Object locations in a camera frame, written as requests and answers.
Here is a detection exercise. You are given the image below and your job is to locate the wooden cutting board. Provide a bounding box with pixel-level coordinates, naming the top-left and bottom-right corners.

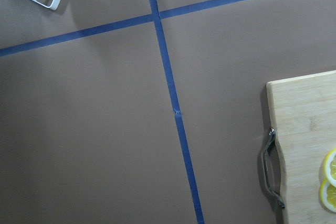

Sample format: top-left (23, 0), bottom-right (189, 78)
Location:
top-left (262, 71), bottom-right (335, 223)

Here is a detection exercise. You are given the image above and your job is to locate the upper lemon slice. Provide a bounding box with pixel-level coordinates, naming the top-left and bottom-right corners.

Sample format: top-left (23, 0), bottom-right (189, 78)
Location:
top-left (323, 148), bottom-right (335, 187)

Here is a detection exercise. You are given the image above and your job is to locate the lemon slice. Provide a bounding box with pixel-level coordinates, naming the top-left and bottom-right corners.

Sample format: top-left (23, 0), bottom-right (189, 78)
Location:
top-left (320, 179), bottom-right (335, 213)
top-left (323, 148), bottom-right (335, 187)

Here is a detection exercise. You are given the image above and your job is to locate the lower lemon slice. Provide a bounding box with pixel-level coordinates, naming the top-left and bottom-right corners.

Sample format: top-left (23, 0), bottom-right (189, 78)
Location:
top-left (320, 179), bottom-right (335, 213)

